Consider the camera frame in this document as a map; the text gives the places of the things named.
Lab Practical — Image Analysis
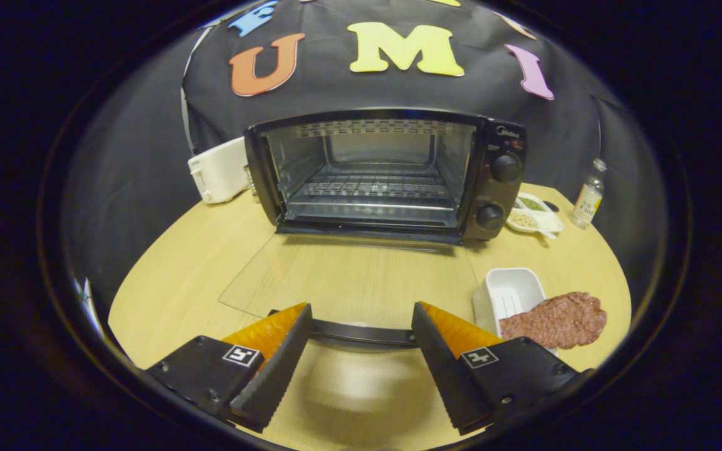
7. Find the white bread toaster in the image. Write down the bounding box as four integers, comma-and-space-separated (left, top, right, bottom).
187, 137, 252, 205

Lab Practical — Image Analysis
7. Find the small clear glass bottle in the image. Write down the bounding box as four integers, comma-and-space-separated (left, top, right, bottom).
571, 158, 607, 229

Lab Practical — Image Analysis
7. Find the black toaster oven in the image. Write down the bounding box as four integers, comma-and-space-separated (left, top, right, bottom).
218, 108, 528, 350

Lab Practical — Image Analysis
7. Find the white divided seasoning dish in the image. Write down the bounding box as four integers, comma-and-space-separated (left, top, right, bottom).
506, 192, 565, 239

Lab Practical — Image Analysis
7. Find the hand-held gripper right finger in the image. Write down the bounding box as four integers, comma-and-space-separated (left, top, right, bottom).
411, 301, 581, 436

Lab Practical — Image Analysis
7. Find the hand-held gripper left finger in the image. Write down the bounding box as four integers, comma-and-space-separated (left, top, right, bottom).
145, 303, 313, 433

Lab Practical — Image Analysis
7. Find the raw red steak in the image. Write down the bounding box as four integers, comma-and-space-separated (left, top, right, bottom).
499, 291, 607, 350

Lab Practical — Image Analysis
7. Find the white rectangular tray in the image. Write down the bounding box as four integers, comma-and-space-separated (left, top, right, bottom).
472, 267, 559, 342

